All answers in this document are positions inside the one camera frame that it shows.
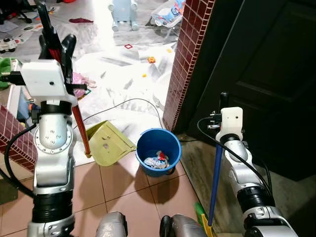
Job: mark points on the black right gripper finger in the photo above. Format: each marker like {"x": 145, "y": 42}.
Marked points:
{"x": 224, "y": 100}

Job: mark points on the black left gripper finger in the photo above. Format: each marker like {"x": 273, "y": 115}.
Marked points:
{"x": 48, "y": 27}
{"x": 68, "y": 49}

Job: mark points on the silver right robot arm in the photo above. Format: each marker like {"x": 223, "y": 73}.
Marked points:
{"x": 247, "y": 173}

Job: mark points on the pink dotted bag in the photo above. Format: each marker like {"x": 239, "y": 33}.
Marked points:
{"x": 83, "y": 81}

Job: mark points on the dark red cloth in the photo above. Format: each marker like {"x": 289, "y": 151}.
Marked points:
{"x": 81, "y": 20}

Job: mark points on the white toy car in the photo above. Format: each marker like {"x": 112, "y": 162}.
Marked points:
{"x": 7, "y": 45}

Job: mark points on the blue plastic bucket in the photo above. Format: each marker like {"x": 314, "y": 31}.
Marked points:
{"x": 170, "y": 140}

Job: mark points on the dark panelled door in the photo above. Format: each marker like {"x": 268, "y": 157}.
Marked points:
{"x": 266, "y": 74}

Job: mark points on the light blue ride-on toy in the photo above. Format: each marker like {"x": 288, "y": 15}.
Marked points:
{"x": 123, "y": 14}

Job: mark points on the crumpled rubbish in bucket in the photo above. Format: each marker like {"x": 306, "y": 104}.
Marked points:
{"x": 157, "y": 161}

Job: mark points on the small orange toy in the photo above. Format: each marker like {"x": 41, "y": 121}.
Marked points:
{"x": 151, "y": 59}

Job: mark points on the clear plastic package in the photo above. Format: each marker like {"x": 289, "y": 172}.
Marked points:
{"x": 168, "y": 14}

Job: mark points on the grey right robot leg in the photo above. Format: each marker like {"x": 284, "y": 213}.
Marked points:
{"x": 185, "y": 227}

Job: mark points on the grey robot leg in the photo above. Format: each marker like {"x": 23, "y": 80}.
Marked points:
{"x": 185, "y": 227}
{"x": 112, "y": 226}

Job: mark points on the grey left robot leg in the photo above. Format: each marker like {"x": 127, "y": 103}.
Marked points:
{"x": 112, "y": 226}

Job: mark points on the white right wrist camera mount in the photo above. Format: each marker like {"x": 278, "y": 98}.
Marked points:
{"x": 231, "y": 121}

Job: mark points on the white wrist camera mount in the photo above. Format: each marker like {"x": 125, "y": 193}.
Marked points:
{"x": 44, "y": 79}
{"x": 231, "y": 121}

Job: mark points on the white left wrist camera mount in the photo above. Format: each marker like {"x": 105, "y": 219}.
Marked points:
{"x": 44, "y": 79}

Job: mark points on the small red square frame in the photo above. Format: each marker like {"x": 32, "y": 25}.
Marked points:
{"x": 125, "y": 46}

